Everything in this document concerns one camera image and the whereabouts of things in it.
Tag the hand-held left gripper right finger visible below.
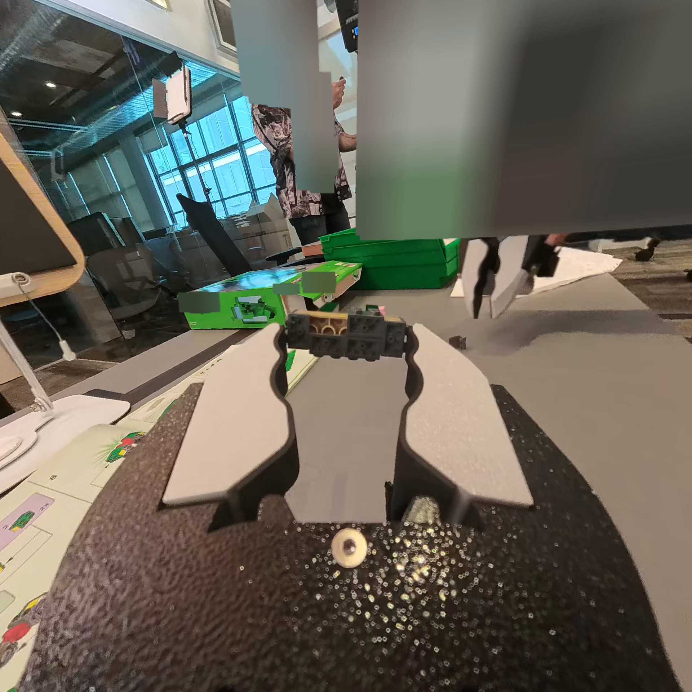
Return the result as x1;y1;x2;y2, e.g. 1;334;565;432
385;323;536;524

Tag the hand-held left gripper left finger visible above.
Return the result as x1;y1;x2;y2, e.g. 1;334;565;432
161;323;301;521

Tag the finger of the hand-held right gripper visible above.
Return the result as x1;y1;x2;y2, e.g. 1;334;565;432
462;238;501;320
491;235;537;320

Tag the black and tan brick assembly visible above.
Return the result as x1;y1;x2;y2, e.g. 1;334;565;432
285;305;407;363

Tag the grey desk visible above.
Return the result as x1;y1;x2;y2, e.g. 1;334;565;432
0;270;692;692

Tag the folded white paper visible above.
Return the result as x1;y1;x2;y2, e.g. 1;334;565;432
450;250;624;298

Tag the green plastic crate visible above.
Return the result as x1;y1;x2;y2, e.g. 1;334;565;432
319;228;461;292

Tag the green cardboard box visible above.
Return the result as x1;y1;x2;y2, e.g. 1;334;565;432
184;261;363;331

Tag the white tablet stand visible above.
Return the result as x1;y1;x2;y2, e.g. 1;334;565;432
0;272;132;495

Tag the green instruction booklet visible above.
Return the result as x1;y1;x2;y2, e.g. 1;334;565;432
0;349;321;692

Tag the grey mesh office chair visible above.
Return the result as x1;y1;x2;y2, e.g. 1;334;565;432
85;238;182;338

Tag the black light panel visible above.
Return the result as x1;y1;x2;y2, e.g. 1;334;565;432
335;0;359;54

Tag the wood framed black screen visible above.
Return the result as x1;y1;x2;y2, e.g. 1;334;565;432
0;132;86;308

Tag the white light panel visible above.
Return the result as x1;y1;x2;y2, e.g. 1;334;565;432
152;65;192;126

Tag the white cable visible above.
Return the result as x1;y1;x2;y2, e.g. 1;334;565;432
16;273;77;362

